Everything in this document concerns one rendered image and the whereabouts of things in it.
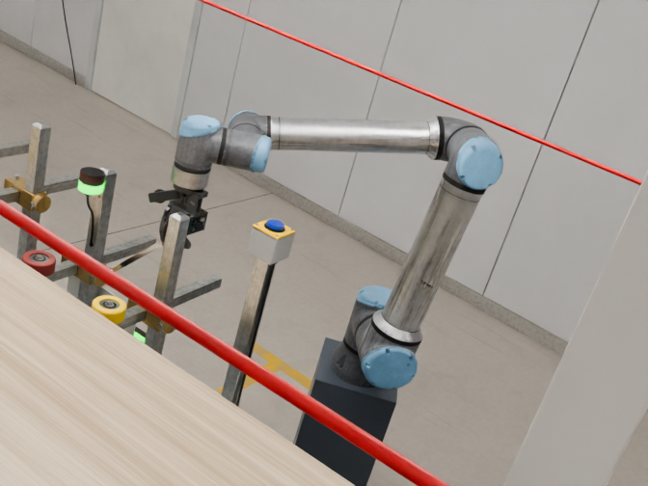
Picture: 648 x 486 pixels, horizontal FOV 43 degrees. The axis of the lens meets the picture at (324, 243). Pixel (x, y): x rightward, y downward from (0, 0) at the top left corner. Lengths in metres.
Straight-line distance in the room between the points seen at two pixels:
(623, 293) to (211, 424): 1.35
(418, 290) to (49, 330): 0.92
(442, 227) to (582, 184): 2.15
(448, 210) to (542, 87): 2.19
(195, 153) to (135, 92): 4.00
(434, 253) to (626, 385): 1.70
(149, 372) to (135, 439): 0.22
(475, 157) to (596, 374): 1.60
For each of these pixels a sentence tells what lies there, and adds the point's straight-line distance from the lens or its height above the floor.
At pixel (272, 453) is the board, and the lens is 1.70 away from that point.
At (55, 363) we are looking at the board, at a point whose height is 0.90.
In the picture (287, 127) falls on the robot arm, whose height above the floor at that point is 1.33.
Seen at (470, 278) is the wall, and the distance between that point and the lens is 4.56.
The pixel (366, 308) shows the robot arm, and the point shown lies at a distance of 2.41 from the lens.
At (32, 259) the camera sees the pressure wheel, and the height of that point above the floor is 0.91.
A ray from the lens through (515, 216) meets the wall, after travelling 4.37.
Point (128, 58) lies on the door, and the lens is 6.00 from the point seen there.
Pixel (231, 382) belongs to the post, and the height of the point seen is 0.81.
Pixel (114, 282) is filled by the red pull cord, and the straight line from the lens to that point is 0.46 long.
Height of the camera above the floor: 1.98
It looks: 25 degrees down
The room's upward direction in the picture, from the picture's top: 16 degrees clockwise
